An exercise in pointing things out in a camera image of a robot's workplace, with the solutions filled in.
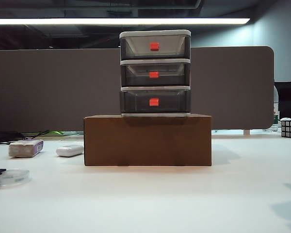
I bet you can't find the black office chair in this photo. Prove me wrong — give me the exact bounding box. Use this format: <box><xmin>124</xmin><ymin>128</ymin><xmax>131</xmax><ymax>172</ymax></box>
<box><xmin>274</xmin><ymin>81</ymin><xmax>291</xmax><ymax>120</ymax></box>

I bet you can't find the black cable bundle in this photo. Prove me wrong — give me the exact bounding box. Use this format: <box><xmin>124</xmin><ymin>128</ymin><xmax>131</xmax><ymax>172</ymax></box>
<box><xmin>0</xmin><ymin>130</ymin><xmax>50</xmax><ymax>145</ymax></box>

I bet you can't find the white plastic drawer cabinet frame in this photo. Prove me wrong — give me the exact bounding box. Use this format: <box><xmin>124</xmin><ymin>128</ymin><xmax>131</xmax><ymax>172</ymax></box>
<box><xmin>119</xmin><ymin>29</ymin><xmax>192</xmax><ymax>118</ymax></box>

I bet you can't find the transparent tape roll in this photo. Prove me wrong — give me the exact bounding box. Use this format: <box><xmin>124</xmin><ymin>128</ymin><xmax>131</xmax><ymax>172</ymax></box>
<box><xmin>0</xmin><ymin>168</ymin><xmax>31</xmax><ymax>188</ymax></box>

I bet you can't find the brown cardboard box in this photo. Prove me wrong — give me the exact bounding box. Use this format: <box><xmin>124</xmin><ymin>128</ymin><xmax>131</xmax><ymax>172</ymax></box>
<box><xmin>83</xmin><ymin>114</ymin><xmax>213</xmax><ymax>167</ymax></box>

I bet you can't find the clear drawer with orange handle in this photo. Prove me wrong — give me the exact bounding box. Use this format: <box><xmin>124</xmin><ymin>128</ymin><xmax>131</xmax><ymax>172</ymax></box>
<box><xmin>120</xmin><ymin>64</ymin><xmax>191</xmax><ymax>87</ymax></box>
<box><xmin>120</xmin><ymin>35</ymin><xmax>191</xmax><ymax>59</ymax></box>
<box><xmin>120</xmin><ymin>90</ymin><xmax>191</xmax><ymax>115</ymax></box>

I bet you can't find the clear bottle with green label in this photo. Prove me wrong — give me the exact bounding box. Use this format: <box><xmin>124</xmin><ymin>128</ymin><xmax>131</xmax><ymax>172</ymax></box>
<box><xmin>273</xmin><ymin>101</ymin><xmax>281</xmax><ymax>128</ymax></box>

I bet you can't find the long ceiling light strip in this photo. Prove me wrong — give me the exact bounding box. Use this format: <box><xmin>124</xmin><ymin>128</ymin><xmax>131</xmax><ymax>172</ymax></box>
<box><xmin>0</xmin><ymin>17</ymin><xmax>251</xmax><ymax>26</ymax></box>

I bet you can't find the grey-brown desk partition panel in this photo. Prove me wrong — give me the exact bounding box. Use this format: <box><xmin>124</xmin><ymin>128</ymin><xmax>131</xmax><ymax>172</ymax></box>
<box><xmin>0</xmin><ymin>46</ymin><xmax>275</xmax><ymax>133</ymax></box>

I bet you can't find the white eraser with purple label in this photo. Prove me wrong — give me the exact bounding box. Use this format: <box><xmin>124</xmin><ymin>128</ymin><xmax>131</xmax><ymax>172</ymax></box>
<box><xmin>8</xmin><ymin>139</ymin><xmax>45</xmax><ymax>158</ymax></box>

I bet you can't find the white earbuds case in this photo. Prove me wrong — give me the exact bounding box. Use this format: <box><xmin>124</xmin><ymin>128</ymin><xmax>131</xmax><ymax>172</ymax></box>
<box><xmin>56</xmin><ymin>144</ymin><xmax>84</xmax><ymax>158</ymax></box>

